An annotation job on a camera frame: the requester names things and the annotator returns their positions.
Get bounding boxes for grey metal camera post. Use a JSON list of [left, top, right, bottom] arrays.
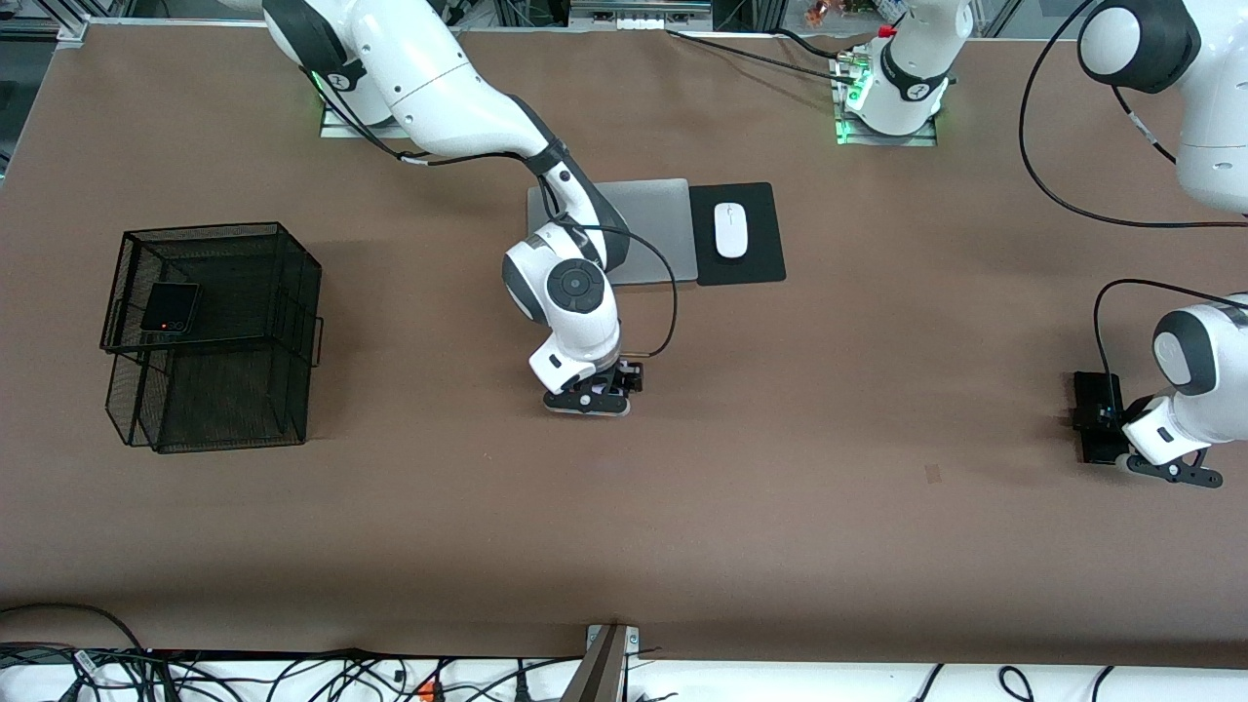
[[561, 624, 644, 702]]

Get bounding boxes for black mouse pad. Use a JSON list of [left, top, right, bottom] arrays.
[[688, 181, 788, 288]]

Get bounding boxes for aluminium frame profile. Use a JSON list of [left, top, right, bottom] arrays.
[[54, 0, 133, 48]]

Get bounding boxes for silver closed laptop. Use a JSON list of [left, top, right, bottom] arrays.
[[526, 177, 700, 287]]

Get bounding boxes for black slab smartphone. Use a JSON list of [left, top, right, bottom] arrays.
[[1072, 370, 1134, 467]]

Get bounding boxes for white computer mouse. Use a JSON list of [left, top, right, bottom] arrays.
[[714, 202, 749, 259]]

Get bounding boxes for white power strip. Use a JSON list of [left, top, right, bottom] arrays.
[[568, 0, 715, 32]]

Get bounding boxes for long black table cable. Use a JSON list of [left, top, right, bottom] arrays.
[[666, 29, 859, 84]]

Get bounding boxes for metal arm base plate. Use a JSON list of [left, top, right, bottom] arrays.
[[835, 115, 939, 148], [320, 97, 401, 139]]

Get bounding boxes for black wire mesh tray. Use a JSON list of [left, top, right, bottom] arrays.
[[99, 222, 325, 455]]

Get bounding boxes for black flip phone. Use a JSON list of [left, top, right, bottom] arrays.
[[138, 281, 204, 335]]

